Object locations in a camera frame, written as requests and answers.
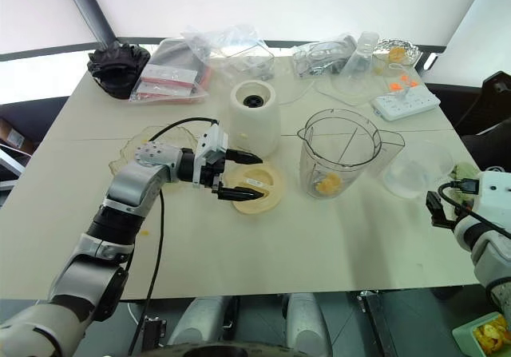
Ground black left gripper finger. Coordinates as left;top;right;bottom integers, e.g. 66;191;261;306
217;186;267;203
227;148;263;165

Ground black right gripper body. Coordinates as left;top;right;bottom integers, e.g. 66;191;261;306
426;191;457;228

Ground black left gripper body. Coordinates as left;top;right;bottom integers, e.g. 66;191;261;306
200;149;235;193

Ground cream blender lid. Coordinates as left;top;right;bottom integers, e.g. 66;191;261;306
222;163;287;216

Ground clear blender jar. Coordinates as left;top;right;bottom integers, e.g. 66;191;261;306
297;108;406;200

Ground cream blender base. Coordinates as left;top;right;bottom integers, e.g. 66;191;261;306
226;80;281;158

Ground orange segments in jar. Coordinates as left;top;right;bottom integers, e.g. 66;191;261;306
315;173;343;195

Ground clear plastic bowl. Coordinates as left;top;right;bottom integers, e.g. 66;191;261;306
382;141;456;198

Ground pale green cloth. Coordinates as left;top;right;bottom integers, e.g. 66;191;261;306
450;163;481;183

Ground black chair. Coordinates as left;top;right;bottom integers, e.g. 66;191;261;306
454;71;511;166

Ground plastic bag with red packets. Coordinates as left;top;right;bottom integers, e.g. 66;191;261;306
129;39;212;105

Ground white power strip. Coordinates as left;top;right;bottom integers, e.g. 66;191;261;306
371;87;442;121

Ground clear bag with dark items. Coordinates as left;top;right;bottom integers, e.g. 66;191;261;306
293;33;360;79

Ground pale green tray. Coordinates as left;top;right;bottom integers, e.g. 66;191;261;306
452;311;511;357

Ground grey rounded shell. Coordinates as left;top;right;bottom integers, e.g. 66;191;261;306
283;292;333;357
167;296;237;350

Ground orange peels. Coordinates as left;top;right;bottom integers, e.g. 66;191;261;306
473;323;511;354

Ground black crumpled glove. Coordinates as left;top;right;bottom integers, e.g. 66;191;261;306
87;41;152;101

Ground clear conical cup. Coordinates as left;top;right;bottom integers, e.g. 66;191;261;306
339;31;380;94

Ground foil plate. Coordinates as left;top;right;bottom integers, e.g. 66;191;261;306
374;38;423;69

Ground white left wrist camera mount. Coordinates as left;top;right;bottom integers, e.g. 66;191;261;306
192;124;229;188

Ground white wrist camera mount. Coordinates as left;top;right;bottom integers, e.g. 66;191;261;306
192;124;229;188
474;171;511;231

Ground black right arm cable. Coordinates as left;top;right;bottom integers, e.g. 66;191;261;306
437;177;511;239

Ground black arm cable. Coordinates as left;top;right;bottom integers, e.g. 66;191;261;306
128;117;221;357
437;177;511;239

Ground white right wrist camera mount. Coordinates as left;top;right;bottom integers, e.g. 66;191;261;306
474;171;511;231

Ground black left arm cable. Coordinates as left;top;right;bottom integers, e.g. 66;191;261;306
128;117;221;357

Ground white power cable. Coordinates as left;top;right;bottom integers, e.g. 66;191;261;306
279;77;412;106

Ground silver table frame leg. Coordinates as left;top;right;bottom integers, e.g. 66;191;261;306
357;288;404;357

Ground dark window frame post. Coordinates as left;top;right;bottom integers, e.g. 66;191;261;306
59;0;119;45

